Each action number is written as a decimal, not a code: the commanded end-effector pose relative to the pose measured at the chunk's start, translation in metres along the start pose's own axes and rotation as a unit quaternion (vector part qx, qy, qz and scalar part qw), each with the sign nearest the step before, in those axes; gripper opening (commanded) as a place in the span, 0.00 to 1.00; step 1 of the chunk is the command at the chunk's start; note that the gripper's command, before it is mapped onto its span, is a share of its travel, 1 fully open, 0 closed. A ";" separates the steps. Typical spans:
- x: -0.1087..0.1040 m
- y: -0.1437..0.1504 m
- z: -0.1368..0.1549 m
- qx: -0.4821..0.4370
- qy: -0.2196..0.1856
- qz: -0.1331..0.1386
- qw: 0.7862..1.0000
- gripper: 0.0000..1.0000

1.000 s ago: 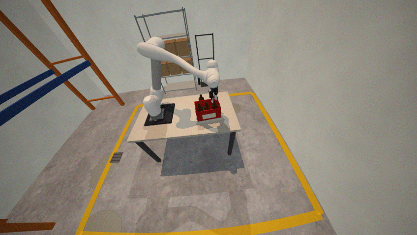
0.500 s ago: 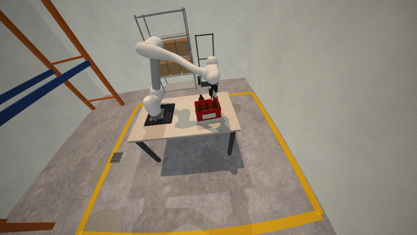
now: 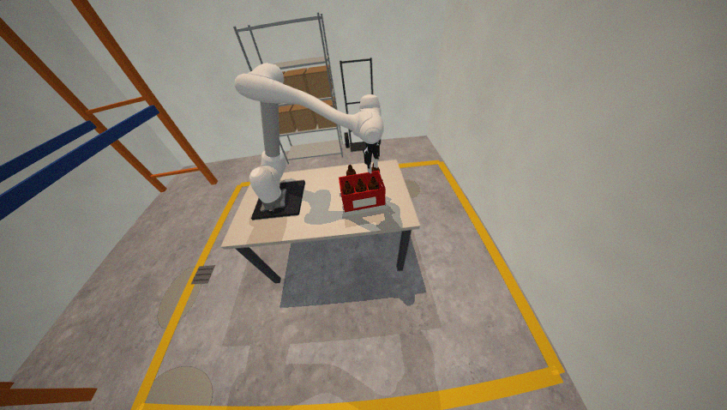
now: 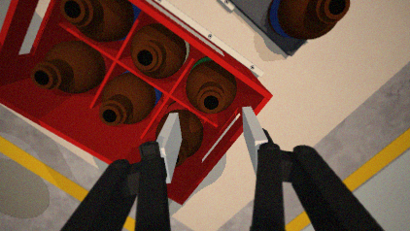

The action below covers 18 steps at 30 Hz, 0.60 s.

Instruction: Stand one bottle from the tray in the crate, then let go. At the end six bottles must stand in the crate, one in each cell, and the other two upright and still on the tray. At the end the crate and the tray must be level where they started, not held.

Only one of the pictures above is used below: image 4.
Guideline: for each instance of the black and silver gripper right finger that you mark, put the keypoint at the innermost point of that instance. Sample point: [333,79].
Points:
[328,202]

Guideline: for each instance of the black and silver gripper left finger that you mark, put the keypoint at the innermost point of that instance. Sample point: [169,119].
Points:
[107,205]

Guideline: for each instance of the grey rectangular tray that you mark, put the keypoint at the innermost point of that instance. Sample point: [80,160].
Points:
[259,10]

